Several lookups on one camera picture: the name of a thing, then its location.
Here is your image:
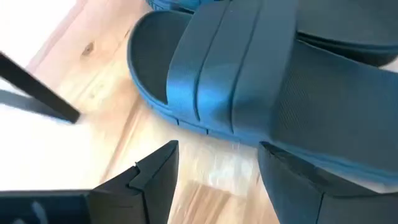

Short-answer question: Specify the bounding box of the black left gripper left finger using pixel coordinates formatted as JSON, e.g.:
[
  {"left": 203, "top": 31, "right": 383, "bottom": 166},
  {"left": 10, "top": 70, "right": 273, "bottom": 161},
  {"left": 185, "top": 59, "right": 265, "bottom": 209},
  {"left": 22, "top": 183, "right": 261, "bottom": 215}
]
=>
[{"left": 88, "top": 139, "right": 180, "bottom": 224}]

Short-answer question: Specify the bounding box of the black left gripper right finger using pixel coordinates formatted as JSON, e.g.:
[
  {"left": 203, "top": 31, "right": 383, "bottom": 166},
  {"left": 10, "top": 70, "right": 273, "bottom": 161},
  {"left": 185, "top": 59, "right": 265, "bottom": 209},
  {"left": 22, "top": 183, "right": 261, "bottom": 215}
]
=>
[{"left": 257, "top": 141, "right": 398, "bottom": 224}]

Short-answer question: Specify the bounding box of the green rubber slide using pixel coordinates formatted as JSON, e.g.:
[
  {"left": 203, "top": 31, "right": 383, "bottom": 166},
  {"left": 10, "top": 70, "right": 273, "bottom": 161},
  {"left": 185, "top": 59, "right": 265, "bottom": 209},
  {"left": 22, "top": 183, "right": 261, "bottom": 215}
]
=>
[
  {"left": 126, "top": 0, "right": 398, "bottom": 187},
  {"left": 145, "top": 0, "right": 398, "bottom": 68}
]

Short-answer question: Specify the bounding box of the wooden shelf with black frame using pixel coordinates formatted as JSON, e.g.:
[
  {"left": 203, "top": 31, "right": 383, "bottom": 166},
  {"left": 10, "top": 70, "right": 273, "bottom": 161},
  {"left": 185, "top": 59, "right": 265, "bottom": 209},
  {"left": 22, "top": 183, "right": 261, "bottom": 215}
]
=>
[{"left": 0, "top": 0, "right": 280, "bottom": 224}]

